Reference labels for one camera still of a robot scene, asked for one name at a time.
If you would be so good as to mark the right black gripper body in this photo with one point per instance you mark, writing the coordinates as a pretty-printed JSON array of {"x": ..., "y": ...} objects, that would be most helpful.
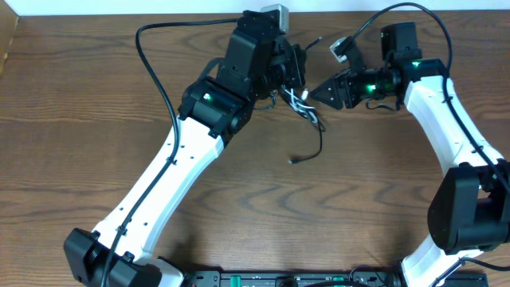
[{"x": 370, "y": 84}]

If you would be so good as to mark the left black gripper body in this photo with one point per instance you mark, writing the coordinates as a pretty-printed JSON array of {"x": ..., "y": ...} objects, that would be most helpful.
[{"x": 290, "y": 64}]

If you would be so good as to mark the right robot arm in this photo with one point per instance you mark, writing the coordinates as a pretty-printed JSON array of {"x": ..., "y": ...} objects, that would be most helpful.
[{"x": 469, "y": 215}]

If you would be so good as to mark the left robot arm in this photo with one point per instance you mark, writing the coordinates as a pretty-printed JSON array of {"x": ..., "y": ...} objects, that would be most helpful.
[{"x": 119, "y": 250}]

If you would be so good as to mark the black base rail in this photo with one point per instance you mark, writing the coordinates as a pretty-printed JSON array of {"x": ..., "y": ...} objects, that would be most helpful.
[{"x": 217, "y": 278}]

